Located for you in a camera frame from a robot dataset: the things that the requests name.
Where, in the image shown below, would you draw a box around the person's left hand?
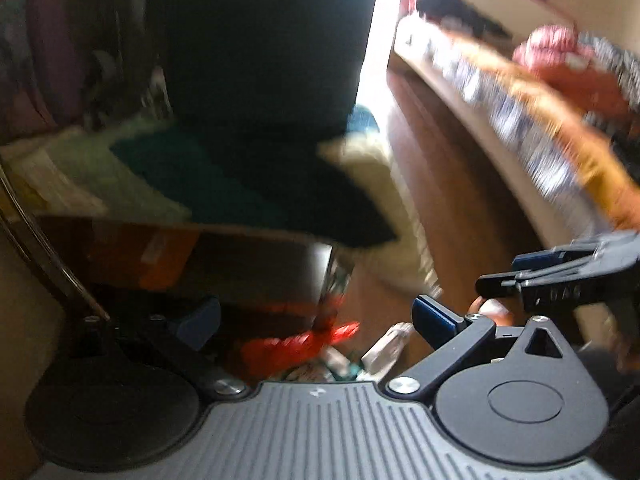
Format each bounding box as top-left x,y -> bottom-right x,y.
468,297 -> 514,326

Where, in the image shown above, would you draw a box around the bed with orange cover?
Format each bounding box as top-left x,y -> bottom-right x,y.
394,0 -> 639,245

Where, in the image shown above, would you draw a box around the black folded tripod poles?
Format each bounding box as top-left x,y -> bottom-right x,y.
1,164 -> 111,322

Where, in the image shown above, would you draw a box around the teal cream patchwork quilt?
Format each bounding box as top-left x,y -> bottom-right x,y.
1,105 -> 439,295

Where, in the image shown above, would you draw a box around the black white striped blanket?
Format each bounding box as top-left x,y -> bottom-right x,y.
578,32 -> 640,110

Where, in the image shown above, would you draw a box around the red striped pillow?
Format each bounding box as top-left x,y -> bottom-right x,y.
512,25 -> 596,72

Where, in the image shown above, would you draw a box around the purple backpack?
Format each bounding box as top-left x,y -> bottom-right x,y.
0,0 -> 151,131

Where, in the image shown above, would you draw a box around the black jacket on bed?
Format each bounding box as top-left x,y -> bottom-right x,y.
414,0 -> 512,39

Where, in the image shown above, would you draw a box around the folding cot metal frame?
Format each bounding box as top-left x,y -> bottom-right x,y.
312,248 -> 355,332

